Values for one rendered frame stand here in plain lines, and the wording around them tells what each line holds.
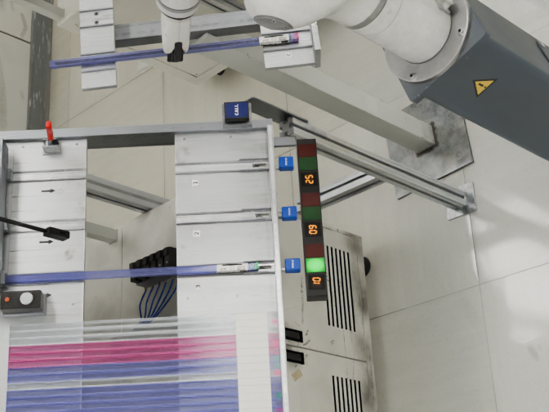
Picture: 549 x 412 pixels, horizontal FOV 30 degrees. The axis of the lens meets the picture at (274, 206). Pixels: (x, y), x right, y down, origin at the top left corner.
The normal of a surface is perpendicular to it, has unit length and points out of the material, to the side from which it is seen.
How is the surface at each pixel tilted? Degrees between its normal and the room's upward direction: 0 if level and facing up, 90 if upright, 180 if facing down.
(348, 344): 90
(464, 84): 90
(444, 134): 0
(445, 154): 0
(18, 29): 90
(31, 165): 45
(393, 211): 0
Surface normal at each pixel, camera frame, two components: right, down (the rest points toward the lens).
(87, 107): -0.71, -0.25
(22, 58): 0.71, -0.32
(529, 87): 0.29, 0.76
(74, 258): 0.00, -0.39
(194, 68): 0.05, 0.92
